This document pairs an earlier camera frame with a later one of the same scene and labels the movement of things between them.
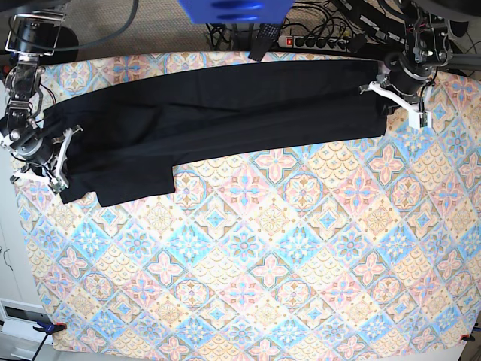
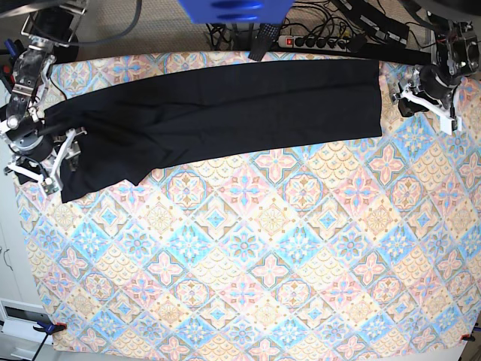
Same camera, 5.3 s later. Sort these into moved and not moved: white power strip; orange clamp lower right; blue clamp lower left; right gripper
Moved: right gripper
Not moved: white power strip; blue clamp lower left; orange clamp lower right
